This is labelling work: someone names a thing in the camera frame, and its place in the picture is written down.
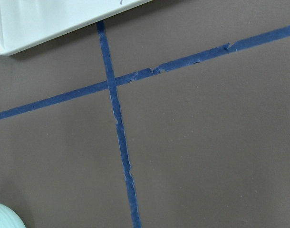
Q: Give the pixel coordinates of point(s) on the light green bowl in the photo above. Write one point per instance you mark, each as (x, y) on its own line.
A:
(9, 219)

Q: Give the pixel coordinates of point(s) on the cream bear tray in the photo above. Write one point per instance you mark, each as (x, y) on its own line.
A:
(27, 23)

